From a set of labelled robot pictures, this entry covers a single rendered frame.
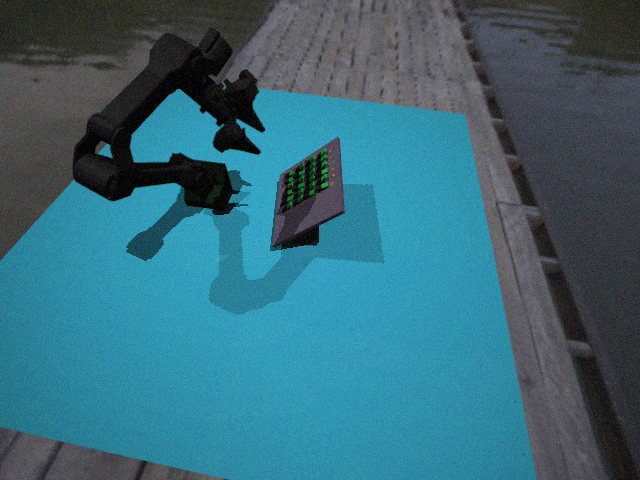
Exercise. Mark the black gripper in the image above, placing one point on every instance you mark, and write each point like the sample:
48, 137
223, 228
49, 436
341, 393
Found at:
230, 135

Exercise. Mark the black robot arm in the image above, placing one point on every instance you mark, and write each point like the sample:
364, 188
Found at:
173, 64

